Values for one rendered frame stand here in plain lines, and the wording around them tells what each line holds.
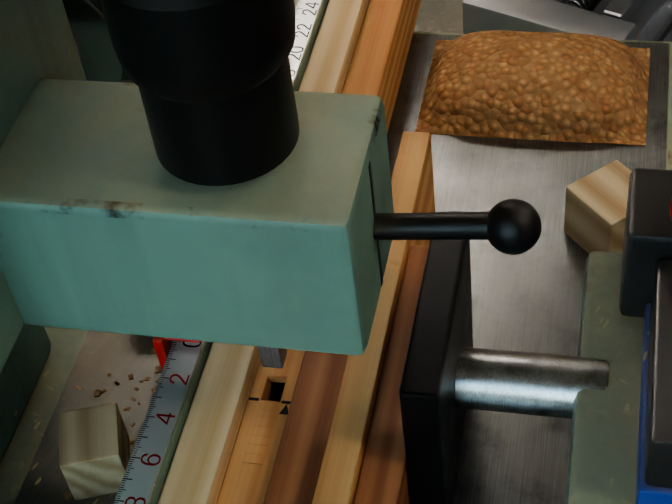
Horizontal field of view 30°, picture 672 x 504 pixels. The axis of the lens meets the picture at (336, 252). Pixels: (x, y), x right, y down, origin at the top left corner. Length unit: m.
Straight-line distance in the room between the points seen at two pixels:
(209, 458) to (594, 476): 0.15
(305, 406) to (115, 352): 0.25
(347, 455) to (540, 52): 0.30
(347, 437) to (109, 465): 0.21
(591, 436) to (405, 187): 0.16
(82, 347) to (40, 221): 0.32
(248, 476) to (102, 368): 0.25
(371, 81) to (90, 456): 0.25
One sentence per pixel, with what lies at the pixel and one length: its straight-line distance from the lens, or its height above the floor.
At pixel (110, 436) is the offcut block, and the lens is 0.67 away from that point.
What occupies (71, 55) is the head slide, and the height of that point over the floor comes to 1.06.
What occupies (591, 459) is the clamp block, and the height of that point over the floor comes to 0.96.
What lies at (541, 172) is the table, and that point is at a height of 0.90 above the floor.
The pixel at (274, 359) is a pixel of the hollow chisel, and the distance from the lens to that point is 0.52.
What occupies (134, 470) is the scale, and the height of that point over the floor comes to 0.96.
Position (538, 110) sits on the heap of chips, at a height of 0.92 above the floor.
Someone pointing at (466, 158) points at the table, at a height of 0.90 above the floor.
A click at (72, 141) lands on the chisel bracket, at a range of 0.47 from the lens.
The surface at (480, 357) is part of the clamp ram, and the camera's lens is 0.51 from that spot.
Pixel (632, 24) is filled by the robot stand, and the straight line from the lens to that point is 0.99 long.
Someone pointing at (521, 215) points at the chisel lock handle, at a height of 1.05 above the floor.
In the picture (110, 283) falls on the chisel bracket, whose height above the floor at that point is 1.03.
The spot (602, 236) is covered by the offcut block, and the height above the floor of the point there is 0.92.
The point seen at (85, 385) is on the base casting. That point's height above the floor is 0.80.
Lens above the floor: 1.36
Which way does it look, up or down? 46 degrees down
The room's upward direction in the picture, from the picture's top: 8 degrees counter-clockwise
